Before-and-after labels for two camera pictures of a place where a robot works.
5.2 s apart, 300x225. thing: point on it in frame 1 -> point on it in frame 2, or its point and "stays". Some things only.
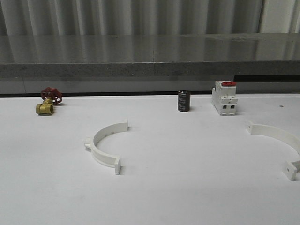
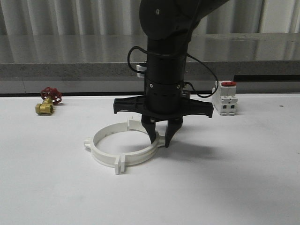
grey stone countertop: x=266 y=63 stays
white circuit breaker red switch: x=224 y=97 stays
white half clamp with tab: x=101 y=156 stays
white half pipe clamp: x=291 y=168 -> x=143 y=156
